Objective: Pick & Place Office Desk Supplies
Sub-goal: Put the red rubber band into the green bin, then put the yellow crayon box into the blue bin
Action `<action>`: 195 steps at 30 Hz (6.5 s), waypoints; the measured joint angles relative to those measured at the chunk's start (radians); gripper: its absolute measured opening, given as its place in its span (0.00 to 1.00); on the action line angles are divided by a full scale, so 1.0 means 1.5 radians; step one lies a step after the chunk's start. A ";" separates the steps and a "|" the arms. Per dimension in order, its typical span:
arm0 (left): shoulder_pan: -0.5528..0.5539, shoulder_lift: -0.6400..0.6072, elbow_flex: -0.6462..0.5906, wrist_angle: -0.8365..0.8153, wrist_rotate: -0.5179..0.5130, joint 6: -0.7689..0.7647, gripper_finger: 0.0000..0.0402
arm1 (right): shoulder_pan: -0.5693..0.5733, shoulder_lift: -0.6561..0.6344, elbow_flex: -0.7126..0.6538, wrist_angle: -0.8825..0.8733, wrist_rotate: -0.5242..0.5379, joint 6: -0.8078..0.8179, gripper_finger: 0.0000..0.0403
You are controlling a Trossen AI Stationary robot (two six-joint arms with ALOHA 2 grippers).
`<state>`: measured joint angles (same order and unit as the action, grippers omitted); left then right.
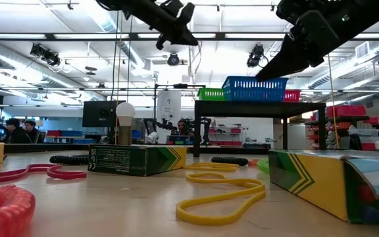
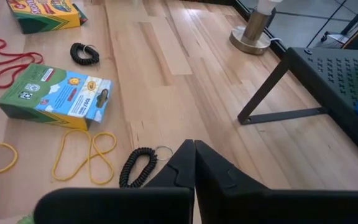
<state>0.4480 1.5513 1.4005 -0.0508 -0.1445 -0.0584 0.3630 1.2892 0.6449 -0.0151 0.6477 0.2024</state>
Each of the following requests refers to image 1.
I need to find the round black ceiling camera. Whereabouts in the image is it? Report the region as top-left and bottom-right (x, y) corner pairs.
(166, 52), (181, 67)

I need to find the black coil hair tie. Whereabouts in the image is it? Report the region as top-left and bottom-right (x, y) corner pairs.
(48, 153), (90, 167)
(210, 155), (250, 167)

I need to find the black storage shelf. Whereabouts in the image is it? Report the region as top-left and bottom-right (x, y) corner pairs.
(302, 114), (379, 153)

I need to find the black ceiling studio light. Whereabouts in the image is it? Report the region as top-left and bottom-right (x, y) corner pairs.
(28, 42), (63, 68)
(245, 43), (266, 69)

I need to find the silver ventilation duct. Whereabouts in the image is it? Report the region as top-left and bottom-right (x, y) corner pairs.
(0, 40), (109, 101)
(307, 40), (379, 91)

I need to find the yellow rubber band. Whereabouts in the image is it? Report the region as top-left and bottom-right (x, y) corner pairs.
(182, 161), (241, 173)
(175, 172), (267, 227)

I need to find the black perforated metal shelf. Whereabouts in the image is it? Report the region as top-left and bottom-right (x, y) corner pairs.
(193, 100), (328, 159)

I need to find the green crayon box landscape print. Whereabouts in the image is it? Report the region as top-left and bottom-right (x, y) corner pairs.
(88, 144), (188, 178)
(268, 148), (379, 226)

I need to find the green coil hair tie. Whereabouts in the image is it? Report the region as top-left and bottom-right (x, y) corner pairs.
(256, 158), (271, 175)

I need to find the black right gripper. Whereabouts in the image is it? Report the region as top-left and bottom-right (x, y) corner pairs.
(257, 9), (340, 81)

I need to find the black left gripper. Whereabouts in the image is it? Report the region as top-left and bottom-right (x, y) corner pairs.
(128, 0), (199, 47)

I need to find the white air vent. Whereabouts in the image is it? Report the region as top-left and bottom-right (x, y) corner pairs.
(355, 41), (370, 61)

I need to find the large red storage bin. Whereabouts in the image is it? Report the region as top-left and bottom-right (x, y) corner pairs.
(325, 105), (368, 119)

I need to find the small blue storage bin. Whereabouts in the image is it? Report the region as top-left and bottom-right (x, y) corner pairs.
(60, 129), (84, 138)

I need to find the red plastic mesh basket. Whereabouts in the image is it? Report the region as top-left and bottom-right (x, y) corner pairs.
(282, 89), (303, 103)

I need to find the orange coil hair tie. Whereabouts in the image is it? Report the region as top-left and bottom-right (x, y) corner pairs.
(0, 184), (37, 237)

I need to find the clear storage bin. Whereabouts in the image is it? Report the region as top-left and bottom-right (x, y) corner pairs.
(347, 124), (379, 138)

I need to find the person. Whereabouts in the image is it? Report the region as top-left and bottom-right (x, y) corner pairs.
(24, 119), (43, 144)
(175, 118), (195, 137)
(5, 117), (32, 145)

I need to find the blue plastic mesh basket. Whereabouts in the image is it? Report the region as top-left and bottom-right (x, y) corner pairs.
(221, 76), (290, 103)

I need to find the black background monitor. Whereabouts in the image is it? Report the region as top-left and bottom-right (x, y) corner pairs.
(82, 99), (127, 129)

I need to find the green plastic mesh basket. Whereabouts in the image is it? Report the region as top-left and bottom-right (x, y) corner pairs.
(197, 87), (226, 101)

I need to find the white light bulb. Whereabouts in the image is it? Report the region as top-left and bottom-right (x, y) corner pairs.
(114, 101), (137, 128)

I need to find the black ceiling rail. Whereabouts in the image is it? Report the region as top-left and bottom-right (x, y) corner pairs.
(0, 31), (379, 42)

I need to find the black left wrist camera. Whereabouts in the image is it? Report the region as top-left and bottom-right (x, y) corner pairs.
(174, 2), (196, 30)

